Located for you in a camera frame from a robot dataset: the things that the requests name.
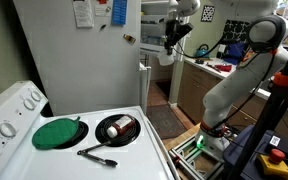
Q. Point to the white refrigerator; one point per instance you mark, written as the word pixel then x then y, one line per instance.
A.
pixel 84 69

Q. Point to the teal kettle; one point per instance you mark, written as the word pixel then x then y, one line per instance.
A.
pixel 202 51

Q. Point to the green silicone pot holder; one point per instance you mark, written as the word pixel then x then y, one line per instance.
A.
pixel 55 133

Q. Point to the yellow red emergency stop button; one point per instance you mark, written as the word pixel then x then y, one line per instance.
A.
pixel 273 164

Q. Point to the translucent round plastic container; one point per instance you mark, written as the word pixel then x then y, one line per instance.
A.
pixel 165 59

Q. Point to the white paper note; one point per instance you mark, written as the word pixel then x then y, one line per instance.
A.
pixel 83 13

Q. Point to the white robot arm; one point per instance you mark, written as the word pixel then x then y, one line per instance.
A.
pixel 264 57

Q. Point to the blue paper on fridge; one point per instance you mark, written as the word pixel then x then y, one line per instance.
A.
pixel 119 12

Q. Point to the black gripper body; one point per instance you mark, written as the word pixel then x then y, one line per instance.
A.
pixel 174 32

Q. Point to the wooden kitchen counter cabinet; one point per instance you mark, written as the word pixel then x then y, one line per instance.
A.
pixel 211 100

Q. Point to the black camera tripod pole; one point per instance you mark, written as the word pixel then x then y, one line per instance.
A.
pixel 272 113

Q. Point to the patterned green floor rug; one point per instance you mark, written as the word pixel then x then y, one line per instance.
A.
pixel 165 122

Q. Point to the white stove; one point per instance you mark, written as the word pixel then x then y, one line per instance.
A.
pixel 138 154

